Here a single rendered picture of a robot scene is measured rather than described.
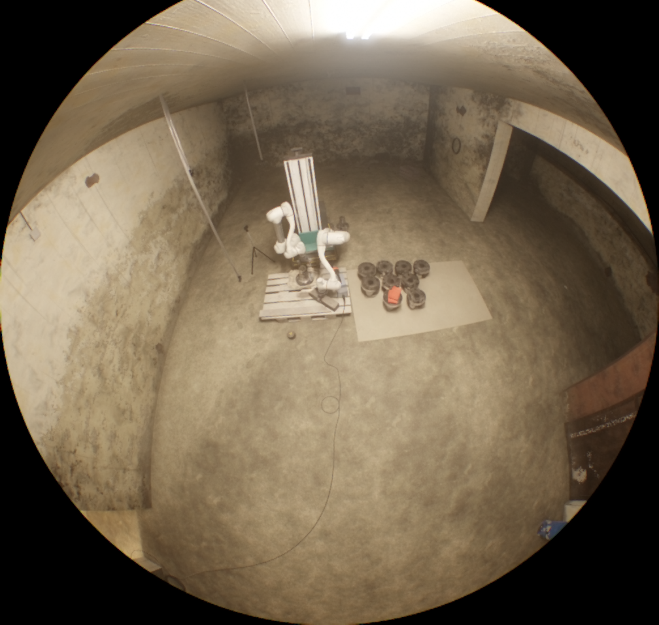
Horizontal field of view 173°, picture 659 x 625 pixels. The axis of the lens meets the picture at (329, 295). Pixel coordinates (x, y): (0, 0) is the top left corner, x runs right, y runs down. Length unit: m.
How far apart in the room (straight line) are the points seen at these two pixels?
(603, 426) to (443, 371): 2.63
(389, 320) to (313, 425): 1.62
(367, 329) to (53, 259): 3.85
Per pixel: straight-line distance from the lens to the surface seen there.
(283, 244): 3.02
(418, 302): 2.91
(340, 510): 2.67
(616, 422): 3.66
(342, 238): 2.48
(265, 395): 2.73
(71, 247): 3.01
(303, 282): 3.10
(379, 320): 2.91
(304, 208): 3.08
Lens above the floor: 2.51
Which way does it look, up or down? 53 degrees down
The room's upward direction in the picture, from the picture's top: 8 degrees counter-clockwise
